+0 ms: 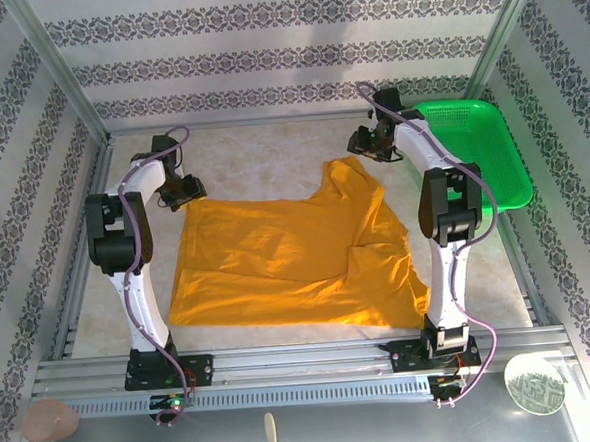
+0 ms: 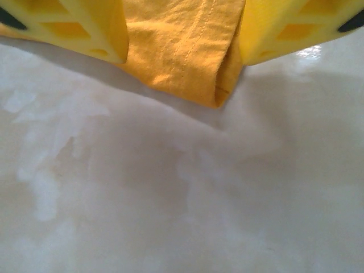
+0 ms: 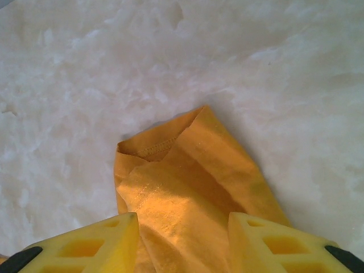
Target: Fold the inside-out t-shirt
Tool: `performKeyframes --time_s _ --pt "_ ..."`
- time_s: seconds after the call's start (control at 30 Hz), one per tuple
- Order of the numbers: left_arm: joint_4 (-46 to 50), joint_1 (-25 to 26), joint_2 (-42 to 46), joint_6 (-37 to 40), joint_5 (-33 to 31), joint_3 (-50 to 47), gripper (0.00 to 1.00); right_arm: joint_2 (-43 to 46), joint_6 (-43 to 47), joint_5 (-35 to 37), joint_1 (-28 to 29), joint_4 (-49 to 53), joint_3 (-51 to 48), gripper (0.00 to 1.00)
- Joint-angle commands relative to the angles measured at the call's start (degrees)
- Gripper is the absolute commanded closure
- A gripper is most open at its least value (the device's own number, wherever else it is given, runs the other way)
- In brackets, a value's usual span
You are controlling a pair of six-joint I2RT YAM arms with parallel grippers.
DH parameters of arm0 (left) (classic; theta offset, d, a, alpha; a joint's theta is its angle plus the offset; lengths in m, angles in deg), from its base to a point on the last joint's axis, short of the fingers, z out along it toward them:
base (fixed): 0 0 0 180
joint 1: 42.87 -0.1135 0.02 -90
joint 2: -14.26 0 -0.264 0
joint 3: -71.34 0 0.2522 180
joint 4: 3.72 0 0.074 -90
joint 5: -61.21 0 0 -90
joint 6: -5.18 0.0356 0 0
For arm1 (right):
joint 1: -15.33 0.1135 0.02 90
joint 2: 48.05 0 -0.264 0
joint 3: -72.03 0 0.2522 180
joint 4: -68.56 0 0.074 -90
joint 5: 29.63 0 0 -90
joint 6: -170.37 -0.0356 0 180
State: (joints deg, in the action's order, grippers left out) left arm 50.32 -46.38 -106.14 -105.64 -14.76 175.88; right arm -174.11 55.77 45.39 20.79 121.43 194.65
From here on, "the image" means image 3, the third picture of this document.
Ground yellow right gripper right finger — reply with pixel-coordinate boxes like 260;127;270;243
227;212;352;273

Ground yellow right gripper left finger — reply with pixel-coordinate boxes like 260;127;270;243
7;212;140;273

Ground yellow orange t-shirt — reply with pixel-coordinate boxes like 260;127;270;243
114;104;293;273

